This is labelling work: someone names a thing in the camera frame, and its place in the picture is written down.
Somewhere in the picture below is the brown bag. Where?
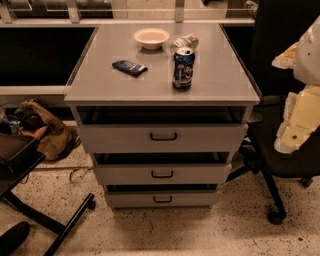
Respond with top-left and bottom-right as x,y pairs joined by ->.
15,100 -> 77,161

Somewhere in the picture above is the grey drawer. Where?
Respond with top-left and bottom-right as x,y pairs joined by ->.
78,124 -> 248,153
94,164 -> 231,185
105,191 -> 219,209

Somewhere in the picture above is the grey middle drawer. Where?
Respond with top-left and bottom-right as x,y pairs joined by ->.
94,164 -> 231,185

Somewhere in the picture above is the dark blue snack packet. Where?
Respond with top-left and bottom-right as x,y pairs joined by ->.
112,60 -> 148,77

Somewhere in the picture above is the black shoe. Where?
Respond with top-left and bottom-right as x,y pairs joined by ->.
0,221 -> 30,256

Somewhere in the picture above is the grey drawer cabinet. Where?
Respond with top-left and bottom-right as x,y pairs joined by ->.
65,23 -> 259,209

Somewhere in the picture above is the grey bottom drawer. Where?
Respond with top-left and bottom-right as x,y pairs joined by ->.
105,191 -> 219,209

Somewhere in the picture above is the grey top drawer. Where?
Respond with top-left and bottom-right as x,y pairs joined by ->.
78,124 -> 248,153

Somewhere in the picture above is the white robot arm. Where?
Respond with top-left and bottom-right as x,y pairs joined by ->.
272,17 -> 320,154

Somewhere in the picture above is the crushed plastic bottle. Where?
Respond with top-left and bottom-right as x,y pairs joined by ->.
170,34 -> 199,54

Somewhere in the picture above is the grey long workbench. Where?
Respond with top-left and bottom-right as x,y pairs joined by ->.
0,21 -> 259,106

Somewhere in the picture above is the white bowl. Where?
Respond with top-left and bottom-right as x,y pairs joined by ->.
134,28 -> 170,50

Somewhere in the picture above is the black rolling stand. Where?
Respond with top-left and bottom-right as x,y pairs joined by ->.
0,133 -> 97,256

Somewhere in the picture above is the blue soda can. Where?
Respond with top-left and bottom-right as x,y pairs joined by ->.
172,47 -> 195,90

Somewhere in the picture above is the black office chair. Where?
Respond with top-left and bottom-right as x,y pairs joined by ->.
227,0 -> 320,225

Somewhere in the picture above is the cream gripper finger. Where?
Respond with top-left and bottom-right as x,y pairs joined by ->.
274,85 -> 320,154

